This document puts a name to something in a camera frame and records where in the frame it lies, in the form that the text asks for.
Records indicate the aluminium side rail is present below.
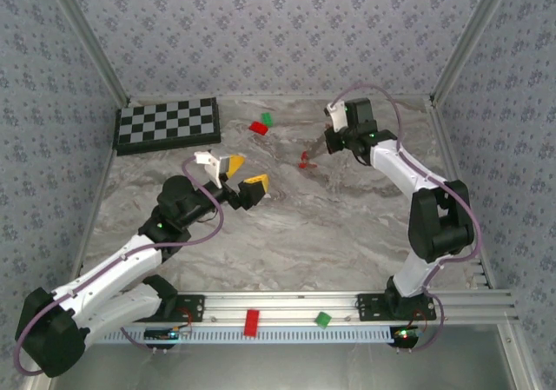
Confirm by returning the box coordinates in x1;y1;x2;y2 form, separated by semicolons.
425;96;539;390
23;101;130;390

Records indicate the black grey checkerboard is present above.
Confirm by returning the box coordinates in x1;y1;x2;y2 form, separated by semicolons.
111;96;222;156

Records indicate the left aluminium frame post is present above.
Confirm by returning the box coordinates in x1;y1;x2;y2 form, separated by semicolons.
43;0;131;107

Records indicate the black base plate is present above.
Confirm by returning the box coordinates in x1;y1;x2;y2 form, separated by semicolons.
125;294;206;323
356;293;437;321

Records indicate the right circuit board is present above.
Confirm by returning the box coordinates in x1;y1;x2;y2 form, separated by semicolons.
390;327;422;341

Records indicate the right aluminium frame post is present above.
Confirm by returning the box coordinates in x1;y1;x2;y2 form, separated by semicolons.
429;0;518;104

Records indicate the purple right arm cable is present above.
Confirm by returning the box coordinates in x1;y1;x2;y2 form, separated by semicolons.
330;83;482;295

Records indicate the long red toy brick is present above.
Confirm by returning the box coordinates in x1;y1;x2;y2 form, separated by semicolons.
242;308;261;337

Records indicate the grey metal panel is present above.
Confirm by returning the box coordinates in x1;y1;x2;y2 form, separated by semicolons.
56;341;518;390

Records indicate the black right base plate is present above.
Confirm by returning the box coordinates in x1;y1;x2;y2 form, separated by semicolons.
356;293;437;321

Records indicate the right aluminium side rail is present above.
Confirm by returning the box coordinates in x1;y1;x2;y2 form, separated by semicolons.
425;96;539;390

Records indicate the aluminium frame post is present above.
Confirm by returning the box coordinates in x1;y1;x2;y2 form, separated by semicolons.
429;0;518;104
43;0;131;107

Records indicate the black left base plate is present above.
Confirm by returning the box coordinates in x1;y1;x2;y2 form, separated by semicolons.
125;294;206;323

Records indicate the light blue slotted cable duct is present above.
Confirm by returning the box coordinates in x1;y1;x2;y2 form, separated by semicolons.
86;325;399;346

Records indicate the circuit board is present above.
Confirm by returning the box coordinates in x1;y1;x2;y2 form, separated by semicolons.
390;327;422;341
142;327;182;343

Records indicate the left circuit board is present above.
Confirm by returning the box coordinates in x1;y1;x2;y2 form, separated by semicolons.
142;327;182;343

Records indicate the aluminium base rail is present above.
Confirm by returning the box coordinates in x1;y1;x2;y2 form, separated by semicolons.
86;289;520;327

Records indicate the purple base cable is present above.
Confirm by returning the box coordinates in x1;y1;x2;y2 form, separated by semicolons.
407;294;446;353
120;325;157;354

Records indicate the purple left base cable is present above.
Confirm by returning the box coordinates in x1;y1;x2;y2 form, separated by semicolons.
120;325;157;354

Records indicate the left aluminium side rail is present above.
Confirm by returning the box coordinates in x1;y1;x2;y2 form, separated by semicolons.
23;101;130;390

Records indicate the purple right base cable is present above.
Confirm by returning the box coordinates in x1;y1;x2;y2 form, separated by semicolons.
407;294;446;353

